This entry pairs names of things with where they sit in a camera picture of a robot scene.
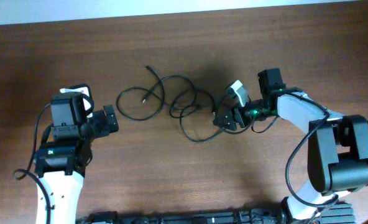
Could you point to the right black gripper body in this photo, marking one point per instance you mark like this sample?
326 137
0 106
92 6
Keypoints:
231 119

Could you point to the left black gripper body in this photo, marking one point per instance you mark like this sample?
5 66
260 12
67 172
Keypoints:
101 127

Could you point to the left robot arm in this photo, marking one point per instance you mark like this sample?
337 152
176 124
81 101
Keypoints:
60 164

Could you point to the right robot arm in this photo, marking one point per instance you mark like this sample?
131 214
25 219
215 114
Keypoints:
337 160

